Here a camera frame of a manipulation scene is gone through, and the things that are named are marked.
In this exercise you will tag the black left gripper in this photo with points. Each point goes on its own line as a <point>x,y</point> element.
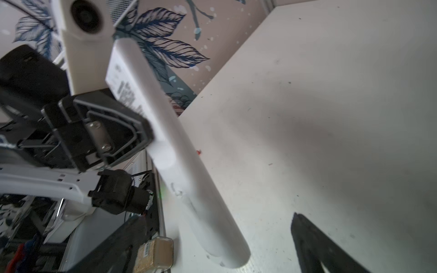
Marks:
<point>51,128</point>

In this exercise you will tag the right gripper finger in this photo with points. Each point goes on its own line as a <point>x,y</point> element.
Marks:
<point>316,252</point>

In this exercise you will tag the white remote control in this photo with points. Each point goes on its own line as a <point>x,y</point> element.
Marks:
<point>134,84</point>

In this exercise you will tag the glass spice jar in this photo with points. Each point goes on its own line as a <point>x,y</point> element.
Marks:
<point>155,255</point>

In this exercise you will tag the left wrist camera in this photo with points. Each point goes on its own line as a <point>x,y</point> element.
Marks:
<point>86,34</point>

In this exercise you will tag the white wire mesh basket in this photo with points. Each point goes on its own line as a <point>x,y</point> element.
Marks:
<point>119,8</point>

